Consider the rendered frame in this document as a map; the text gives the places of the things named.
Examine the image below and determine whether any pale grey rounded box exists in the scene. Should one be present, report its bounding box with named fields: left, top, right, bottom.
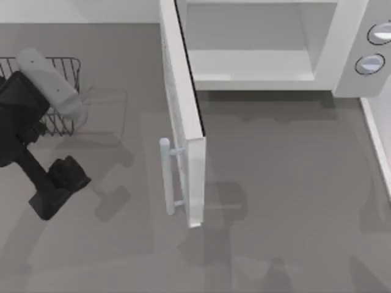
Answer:
left=16, top=48, right=85, bottom=118

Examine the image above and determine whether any pale microwave door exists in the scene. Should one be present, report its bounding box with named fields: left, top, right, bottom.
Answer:
left=158, top=0, right=208, bottom=230

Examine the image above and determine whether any pale microwave oven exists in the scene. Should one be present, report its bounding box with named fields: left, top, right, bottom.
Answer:
left=158, top=0, right=391, bottom=98

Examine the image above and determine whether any grey microwave knob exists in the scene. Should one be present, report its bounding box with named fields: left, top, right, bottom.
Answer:
left=365, top=20, right=391, bottom=47
left=354, top=53, right=386, bottom=76

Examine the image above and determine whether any dark wire basket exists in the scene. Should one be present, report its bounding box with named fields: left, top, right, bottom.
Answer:
left=0, top=56, right=82, bottom=137

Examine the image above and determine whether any pale grey door handle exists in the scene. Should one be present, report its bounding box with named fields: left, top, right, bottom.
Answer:
left=158, top=137, right=187, bottom=216

